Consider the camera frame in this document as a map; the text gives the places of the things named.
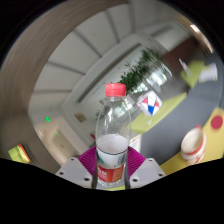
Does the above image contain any red blue white geometric sign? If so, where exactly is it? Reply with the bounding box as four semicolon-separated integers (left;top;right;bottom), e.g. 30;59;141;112
136;89;163;118

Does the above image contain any wall display screen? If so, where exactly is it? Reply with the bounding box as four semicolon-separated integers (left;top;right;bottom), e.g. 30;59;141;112
7;143;33;165

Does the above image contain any clear water bottle red cap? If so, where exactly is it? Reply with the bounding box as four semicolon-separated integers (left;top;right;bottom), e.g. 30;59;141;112
94;82;133;188

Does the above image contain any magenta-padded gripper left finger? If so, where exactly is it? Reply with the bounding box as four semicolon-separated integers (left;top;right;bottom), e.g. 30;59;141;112
54;145;99;190

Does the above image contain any red and white cup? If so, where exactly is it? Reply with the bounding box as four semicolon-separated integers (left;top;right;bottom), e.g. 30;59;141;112
180;124;208;166

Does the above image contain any group of potted green plants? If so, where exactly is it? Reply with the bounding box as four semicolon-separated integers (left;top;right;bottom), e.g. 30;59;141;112
118;48;173;96

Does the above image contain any large green low table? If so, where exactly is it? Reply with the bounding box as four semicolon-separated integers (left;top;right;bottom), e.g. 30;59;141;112
130;91;188;135

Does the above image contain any flat round red coaster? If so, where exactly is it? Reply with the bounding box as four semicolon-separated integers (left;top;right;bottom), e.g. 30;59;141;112
210;114;224;130

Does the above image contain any small green low table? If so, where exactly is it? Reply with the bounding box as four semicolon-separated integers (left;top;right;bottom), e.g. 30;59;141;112
179;59;207;89

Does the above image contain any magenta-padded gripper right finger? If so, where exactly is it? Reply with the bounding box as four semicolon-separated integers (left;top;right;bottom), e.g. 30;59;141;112
124;145;167;190

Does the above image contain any framed wall picture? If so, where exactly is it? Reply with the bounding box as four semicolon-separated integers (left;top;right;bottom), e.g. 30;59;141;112
74;112;88;123

